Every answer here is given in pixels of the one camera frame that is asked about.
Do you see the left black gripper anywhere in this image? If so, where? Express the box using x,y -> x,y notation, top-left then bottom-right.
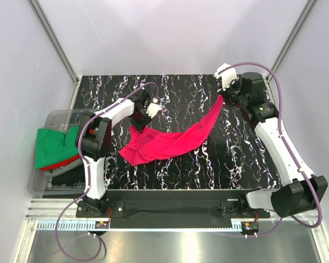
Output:
130,108 -> 154,134

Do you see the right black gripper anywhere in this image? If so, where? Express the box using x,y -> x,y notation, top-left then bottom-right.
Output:
218,77 -> 248,109

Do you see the pink t shirt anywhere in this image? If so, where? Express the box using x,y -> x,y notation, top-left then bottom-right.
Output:
119,96 -> 224,166

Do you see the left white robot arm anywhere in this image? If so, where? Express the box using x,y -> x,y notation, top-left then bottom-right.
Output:
75,88 -> 161,218

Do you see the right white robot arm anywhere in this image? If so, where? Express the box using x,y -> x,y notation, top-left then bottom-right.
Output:
215,68 -> 328,218

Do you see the black t shirt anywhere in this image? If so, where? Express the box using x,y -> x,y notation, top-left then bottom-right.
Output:
51,164 -> 85,186

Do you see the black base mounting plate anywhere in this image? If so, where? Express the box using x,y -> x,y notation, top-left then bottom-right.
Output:
76,190 -> 270,231

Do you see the red t shirt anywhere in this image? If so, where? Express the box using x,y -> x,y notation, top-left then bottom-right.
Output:
39,155 -> 80,171

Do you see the green t shirt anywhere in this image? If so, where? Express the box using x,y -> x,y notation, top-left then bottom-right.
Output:
35,125 -> 78,169

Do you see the grey t shirt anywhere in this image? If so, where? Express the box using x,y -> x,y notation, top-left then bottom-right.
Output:
43,158 -> 83,178

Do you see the clear plastic bin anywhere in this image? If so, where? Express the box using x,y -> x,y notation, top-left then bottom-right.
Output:
28,109 -> 96,196

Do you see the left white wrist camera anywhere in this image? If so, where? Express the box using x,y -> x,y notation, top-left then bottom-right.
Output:
146,98 -> 163,119

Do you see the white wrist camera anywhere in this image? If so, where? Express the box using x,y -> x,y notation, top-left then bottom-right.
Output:
146,98 -> 163,119
213,63 -> 238,91

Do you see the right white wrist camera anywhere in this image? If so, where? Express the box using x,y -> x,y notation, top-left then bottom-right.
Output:
213,63 -> 238,91

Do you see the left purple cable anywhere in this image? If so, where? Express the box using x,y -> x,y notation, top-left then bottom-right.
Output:
55,81 -> 160,261

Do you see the right aluminium frame post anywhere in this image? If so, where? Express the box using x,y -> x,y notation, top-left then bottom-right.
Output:
271,0 -> 319,73

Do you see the aluminium frame post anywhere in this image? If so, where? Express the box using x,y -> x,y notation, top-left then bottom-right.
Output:
28,0 -> 79,85
271,0 -> 319,73

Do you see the left aluminium frame post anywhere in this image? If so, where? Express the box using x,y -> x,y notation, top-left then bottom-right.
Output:
28,0 -> 79,85

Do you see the aluminium front rail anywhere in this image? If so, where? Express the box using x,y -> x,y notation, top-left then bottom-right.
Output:
27,199 -> 324,220

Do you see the white slotted cable duct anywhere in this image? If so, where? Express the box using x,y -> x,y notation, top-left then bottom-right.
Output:
37,220 -> 245,232

